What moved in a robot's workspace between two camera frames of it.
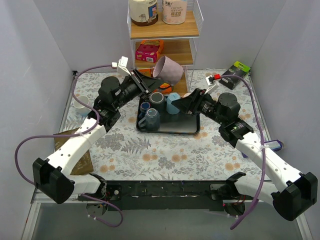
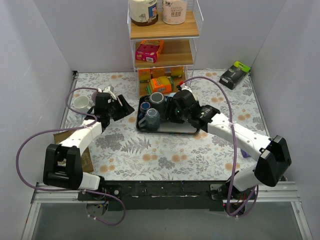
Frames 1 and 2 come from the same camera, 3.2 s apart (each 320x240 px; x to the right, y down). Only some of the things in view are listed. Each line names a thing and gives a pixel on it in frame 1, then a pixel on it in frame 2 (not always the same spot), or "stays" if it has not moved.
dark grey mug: [157, 101] stays
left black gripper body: [141, 82] -> [119, 107]
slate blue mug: [151, 120] stays
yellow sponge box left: [148, 72] stays
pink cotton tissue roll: [174, 12] stays
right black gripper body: [195, 100] -> [171, 111]
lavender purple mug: [167, 70] -> [94, 95]
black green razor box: [238, 69] stays
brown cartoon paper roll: [143, 13] stays
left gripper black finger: [152, 83] -> [125, 108]
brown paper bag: [84, 166] stays
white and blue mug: [81, 108] stays
